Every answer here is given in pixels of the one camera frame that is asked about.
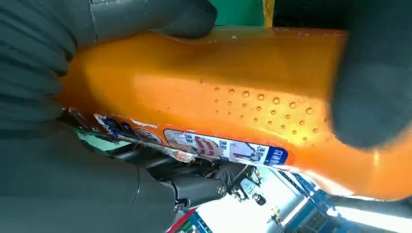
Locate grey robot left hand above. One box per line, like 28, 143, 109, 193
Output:
330, 29, 412, 150

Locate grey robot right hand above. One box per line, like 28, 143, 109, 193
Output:
0, 0, 268, 233

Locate long ceiling light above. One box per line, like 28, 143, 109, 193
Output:
326, 205, 412, 233

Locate blue metal shelving rack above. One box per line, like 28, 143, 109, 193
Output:
187, 169, 356, 233

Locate ribbed grey right arm sleeve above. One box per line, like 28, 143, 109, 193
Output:
0, 0, 95, 130

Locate yellow sheet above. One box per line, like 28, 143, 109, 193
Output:
262, 0, 275, 28

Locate green table mat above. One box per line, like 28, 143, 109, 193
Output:
208, 0, 267, 28

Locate red strap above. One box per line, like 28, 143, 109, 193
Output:
167, 207, 198, 233

